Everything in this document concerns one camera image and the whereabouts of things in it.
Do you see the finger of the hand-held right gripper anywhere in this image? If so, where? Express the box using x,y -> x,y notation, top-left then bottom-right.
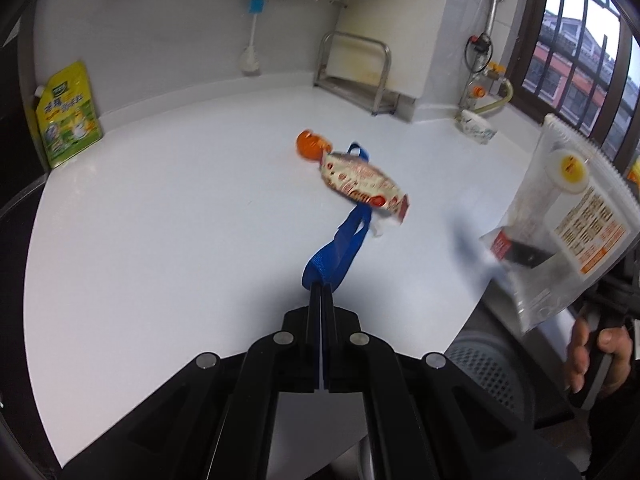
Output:
499,231 -> 557,269

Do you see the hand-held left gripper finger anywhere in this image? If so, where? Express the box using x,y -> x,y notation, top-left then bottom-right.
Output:
62,283 -> 321,480
320,284 -> 582,480

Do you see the large clear printed food pouch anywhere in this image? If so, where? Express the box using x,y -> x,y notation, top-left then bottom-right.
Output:
479,112 -> 640,334

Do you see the blue strap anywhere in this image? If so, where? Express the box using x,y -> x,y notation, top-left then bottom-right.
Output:
301,142 -> 375,295

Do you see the grey perforated bin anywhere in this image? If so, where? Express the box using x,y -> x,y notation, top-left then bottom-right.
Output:
442,305 -> 581,433

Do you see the person's right hand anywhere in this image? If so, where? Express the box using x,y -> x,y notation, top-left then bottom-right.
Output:
564,317 -> 635,395

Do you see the red white snack wrapper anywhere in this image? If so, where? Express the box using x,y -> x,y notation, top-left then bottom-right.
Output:
319,150 -> 412,224

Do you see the window with metal bars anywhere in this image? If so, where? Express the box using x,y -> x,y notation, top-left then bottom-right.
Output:
517,0 -> 640,177

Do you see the metal cutting board rack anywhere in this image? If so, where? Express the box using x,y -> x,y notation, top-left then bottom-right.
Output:
313,30 -> 399,117

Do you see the white cutting board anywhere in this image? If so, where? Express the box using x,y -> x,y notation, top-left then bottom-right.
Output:
332,0 -> 452,99

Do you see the blue white bottle brush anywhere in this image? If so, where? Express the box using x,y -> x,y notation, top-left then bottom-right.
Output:
238,0 -> 266,76

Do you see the yellow green refill pouch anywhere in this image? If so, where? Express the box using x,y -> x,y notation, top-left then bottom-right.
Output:
33,61 -> 104,169

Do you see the yellow gas hose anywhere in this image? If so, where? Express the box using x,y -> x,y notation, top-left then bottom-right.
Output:
471,77 -> 514,117

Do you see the black cable loop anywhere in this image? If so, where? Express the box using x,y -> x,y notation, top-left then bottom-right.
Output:
463,34 -> 495,74

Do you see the faucet with hose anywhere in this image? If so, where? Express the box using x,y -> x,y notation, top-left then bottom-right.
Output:
481,0 -> 505,77

